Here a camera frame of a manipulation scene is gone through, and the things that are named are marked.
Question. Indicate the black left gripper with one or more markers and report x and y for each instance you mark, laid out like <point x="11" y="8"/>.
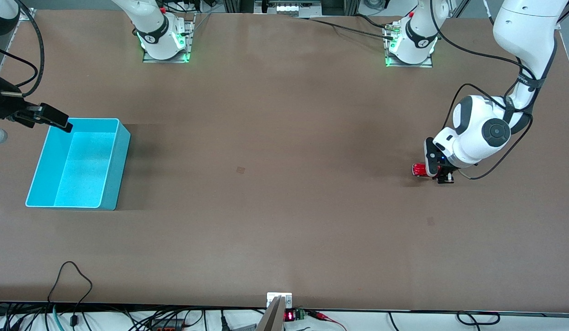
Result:
<point x="445" y="176"/>

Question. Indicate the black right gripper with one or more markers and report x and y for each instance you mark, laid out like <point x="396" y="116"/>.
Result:
<point x="4" y="106"/>

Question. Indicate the red beetle toy car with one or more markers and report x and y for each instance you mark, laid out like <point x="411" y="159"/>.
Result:
<point x="419" y="169"/>

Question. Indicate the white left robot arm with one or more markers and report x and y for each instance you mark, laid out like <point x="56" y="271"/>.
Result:
<point x="523" y="27"/>

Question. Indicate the blue plastic box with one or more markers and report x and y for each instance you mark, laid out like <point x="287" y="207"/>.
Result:
<point x="82" y="170"/>

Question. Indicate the red black clip lead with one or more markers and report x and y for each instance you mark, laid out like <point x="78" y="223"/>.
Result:
<point x="321" y="316"/>

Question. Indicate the red digit display module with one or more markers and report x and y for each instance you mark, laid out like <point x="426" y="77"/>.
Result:
<point x="290" y="316"/>

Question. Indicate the black power strip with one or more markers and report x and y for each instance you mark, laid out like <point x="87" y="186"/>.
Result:
<point x="167" y="326"/>

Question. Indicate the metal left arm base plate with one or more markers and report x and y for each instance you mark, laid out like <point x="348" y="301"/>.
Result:
<point x="411" y="65"/>

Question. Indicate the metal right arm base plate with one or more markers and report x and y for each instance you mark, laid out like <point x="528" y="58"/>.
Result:
<point x="189" y="46"/>

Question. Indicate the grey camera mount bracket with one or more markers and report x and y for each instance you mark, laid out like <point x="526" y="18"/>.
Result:
<point x="273" y="317"/>

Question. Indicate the metal frame with light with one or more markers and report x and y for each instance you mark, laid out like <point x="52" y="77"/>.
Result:
<point x="289" y="7"/>

